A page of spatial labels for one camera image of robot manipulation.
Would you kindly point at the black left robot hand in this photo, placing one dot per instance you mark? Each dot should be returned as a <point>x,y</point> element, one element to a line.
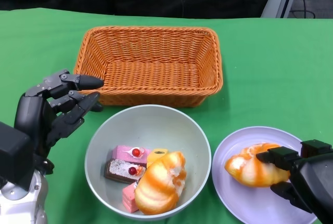
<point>33,115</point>

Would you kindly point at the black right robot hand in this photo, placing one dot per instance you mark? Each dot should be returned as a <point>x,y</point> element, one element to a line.
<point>314,182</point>

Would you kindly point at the orange striped bread roll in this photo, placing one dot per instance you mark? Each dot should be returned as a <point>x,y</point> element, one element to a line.
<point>247,166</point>
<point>158,185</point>

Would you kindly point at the grey-green bowl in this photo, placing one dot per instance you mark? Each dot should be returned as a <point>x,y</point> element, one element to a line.
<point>148,122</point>

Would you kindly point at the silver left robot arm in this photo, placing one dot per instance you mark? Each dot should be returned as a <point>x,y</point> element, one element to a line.
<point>20,205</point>

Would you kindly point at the magenta cake with cherry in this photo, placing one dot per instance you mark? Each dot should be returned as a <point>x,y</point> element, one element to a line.
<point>122,153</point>

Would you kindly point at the chocolate cake with cherry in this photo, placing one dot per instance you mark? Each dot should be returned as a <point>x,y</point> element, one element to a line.
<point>117,169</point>

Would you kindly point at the orange wicker basket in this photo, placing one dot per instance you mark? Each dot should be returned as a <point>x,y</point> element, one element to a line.
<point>151,76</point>

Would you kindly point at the light pink layered cake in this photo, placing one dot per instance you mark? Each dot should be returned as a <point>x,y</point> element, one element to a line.
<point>128,198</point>

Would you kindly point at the yellow layered cake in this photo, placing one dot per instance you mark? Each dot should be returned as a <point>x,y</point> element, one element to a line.
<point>156,156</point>

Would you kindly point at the green tablecloth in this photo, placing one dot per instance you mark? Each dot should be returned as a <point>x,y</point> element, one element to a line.
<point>260,78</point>

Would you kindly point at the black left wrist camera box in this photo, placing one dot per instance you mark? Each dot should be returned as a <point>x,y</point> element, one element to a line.
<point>15,156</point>

